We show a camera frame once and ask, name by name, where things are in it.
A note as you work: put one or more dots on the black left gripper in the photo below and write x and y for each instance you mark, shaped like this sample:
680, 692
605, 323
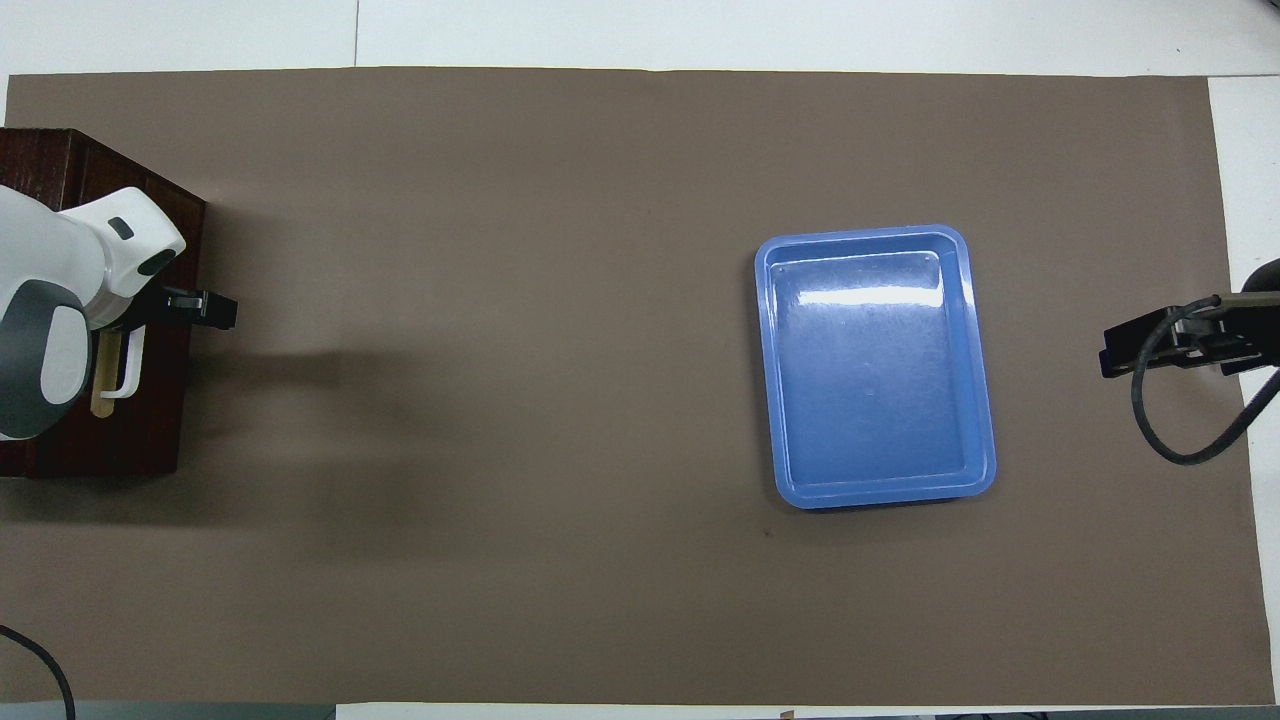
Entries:
150, 305

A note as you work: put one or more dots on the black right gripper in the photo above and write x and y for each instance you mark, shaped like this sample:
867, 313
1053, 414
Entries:
1255, 335

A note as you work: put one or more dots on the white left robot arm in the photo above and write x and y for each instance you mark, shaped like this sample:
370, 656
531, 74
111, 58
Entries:
60, 250

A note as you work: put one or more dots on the dark wooden cabinet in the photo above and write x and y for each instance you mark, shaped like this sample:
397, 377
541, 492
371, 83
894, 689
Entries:
172, 400

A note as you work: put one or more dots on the blue plastic tray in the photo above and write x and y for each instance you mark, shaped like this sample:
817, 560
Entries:
870, 380

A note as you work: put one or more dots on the brown paper table mat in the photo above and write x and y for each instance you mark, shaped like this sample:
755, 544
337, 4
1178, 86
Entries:
560, 400

